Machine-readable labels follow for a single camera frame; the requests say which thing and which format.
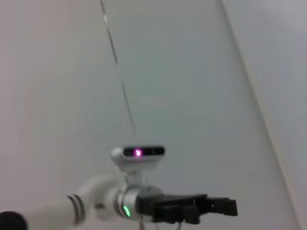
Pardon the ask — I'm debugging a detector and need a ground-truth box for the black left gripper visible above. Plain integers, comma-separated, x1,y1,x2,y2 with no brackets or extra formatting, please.
137,185,238,225

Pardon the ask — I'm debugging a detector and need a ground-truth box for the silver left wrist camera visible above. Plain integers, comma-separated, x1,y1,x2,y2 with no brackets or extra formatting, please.
110,144,167,186

